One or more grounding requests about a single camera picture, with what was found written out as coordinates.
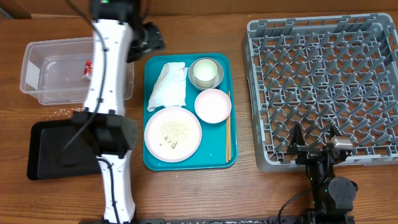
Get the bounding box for pale green cup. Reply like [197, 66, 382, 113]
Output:
[193, 58, 218, 88]

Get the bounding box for teal serving tray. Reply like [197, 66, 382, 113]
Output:
[142, 53, 239, 171]

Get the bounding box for wooden chopstick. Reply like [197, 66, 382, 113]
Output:
[228, 90, 232, 162]
[225, 116, 230, 163]

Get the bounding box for large pink plate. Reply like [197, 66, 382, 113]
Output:
[144, 107, 202, 162]

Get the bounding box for grey metal bowl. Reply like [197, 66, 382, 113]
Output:
[188, 57, 224, 91]

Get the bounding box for clear plastic bin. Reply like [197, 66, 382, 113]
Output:
[19, 37, 135, 106]

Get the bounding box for spilled rice grains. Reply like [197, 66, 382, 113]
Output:
[48, 107, 85, 119]

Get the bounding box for black tray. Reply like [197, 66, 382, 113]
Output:
[27, 119, 101, 180]

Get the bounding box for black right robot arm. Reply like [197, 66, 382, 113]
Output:
[277, 123, 358, 224]

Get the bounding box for wooden chopstick left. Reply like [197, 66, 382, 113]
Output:
[225, 116, 230, 163]

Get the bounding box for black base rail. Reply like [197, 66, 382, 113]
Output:
[79, 215, 355, 224]

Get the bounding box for wooden chopstick right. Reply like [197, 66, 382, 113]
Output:
[228, 90, 232, 162]

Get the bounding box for grey dishwasher rack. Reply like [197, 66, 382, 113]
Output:
[242, 13, 397, 172]

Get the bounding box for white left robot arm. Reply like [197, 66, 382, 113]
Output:
[60, 0, 165, 223]

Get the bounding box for red snack wrapper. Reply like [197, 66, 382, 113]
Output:
[83, 60, 93, 80]

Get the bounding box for white paper napkin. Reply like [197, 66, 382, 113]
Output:
[147, 62, 188, 112]

